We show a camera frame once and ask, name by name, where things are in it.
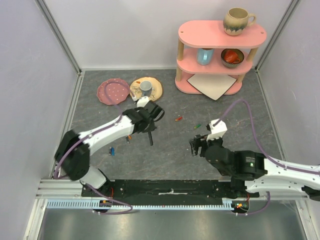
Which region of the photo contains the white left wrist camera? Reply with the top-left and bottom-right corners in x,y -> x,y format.
131,95 -> 150,108

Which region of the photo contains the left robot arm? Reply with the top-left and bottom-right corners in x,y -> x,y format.
53,98 -> 165,197

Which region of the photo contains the beige ceramic mug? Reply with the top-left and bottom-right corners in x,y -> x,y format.
223,7 -> 257,36

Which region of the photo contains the grey blue mug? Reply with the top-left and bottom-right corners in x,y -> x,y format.
139,80 -> 153,97

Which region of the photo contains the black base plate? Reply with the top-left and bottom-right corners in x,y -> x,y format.
98,179 -> 260,206

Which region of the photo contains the white square plate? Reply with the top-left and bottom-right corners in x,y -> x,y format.
187,74 -> 237,101

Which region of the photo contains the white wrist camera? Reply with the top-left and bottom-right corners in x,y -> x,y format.
131,95 -> 150,108
206,119 -> 228,142

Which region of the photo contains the blue silver battery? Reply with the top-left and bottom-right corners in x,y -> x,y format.
109,147 -> 115,156

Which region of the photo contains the pink dotted plate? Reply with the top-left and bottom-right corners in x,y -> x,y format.
96,78 -> 130,106

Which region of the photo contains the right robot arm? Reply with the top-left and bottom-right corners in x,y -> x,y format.
189,135 -> 320,201

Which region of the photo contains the red cup in bowl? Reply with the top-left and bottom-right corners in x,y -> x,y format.
223,49 -> 241,64

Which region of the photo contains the yellow floral plate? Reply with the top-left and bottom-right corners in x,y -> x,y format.
130,77 -> 163,102

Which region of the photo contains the black remote control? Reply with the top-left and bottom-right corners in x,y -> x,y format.
148,131 -> 154,146

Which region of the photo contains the dark patterned bowl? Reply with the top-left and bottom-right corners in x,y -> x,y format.
220,48 -> 245,69

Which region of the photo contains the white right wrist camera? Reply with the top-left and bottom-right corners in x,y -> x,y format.
206,119 -> 228,142

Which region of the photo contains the pink three-tier shelf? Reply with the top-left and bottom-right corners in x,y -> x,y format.
175,20 -> 267,95

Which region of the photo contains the light blue mug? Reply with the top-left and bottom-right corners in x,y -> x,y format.
196,48 -> 215,66

